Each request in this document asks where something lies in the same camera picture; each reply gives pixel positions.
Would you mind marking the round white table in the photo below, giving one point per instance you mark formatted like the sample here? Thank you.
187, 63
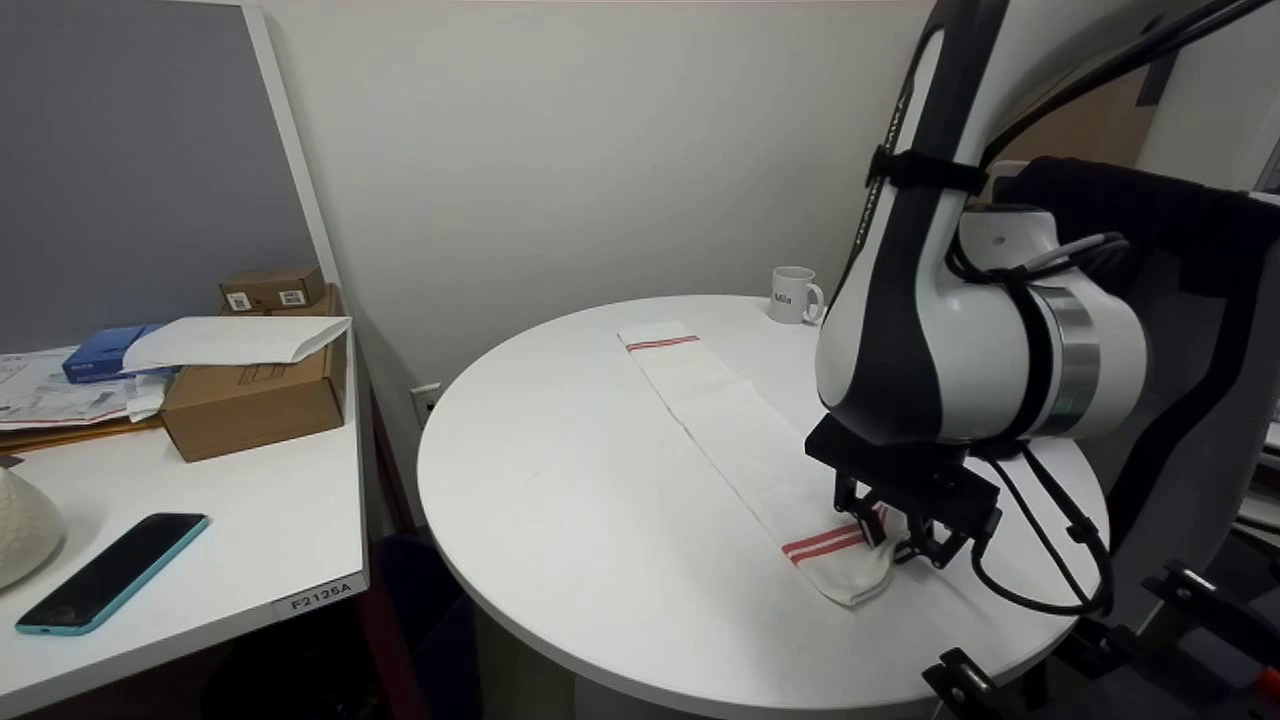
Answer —
588, 527

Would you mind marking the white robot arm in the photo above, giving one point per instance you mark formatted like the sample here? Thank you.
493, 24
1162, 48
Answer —
966, 330

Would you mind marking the white office desk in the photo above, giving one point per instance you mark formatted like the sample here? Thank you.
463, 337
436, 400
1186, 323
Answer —
284, 536

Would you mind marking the white ceramic mug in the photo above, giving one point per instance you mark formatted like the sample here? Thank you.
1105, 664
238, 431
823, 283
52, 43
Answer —
792, 293

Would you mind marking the grey partition panel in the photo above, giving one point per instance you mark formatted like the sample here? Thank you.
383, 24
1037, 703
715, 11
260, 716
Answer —
141, 167

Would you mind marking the stack of papers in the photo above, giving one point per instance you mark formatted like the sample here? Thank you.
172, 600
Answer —
36, 395

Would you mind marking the blue smartphone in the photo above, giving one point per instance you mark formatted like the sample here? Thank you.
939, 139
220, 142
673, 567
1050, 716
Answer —
98, 590

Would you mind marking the beige round object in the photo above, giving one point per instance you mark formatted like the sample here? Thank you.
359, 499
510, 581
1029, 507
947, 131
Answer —
30, 531

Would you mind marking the grey office chair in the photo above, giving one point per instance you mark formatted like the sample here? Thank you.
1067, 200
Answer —
1182, 461

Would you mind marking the blue booklet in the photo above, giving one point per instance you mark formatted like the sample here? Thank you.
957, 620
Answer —
100, 353

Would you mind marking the white towel with red stripes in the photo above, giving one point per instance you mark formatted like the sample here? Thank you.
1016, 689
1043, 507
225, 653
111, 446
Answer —
760, 459

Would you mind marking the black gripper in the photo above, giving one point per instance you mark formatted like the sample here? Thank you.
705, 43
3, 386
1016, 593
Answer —
922, 480

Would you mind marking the black jacket on chair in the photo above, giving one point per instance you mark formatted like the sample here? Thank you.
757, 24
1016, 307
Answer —
1213, 239

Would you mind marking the small cardboard box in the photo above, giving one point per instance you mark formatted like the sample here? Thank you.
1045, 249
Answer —
283, 293

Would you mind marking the brown cardboard box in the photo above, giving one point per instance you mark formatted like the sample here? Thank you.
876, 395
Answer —
232, 411

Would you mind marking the white envelope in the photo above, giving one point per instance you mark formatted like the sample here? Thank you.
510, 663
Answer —
229, 340

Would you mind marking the flat cardboard sheet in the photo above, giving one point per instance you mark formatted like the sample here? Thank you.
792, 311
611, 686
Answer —
1105, 125

